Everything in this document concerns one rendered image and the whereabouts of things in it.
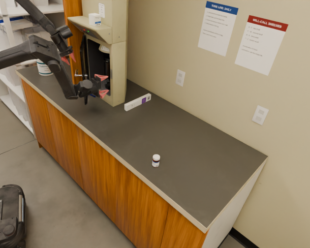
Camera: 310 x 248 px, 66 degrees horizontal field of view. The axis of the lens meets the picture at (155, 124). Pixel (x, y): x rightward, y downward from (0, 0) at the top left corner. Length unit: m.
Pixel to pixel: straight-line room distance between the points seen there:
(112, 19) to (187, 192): 1.08
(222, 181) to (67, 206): 1.48
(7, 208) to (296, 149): 2.04
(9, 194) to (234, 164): 1.73
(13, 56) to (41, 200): 1.64
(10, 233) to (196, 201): 1.28
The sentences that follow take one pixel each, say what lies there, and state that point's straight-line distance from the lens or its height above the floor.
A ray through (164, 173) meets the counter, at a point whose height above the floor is 0.94.
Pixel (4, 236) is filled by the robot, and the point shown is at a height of 0.28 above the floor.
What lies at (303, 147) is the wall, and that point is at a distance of 1.59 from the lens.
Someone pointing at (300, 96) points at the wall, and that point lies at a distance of 1.48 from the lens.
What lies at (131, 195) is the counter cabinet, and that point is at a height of 0.64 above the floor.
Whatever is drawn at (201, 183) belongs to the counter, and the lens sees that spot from 1.32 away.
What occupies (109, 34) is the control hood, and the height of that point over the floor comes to 1.47.
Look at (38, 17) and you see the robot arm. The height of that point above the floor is 1.54.
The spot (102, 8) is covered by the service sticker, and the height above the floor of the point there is 1.60.
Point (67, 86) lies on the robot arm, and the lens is 1.33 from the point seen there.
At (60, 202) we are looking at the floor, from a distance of 2.41.
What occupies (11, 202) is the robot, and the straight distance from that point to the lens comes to 2.23.
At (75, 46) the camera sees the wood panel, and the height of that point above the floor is 1.30.
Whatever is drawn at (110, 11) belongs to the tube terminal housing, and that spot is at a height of 1.60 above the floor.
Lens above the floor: 1.91
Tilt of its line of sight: 36 degrees down
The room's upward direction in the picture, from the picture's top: 7 degrees clockwise
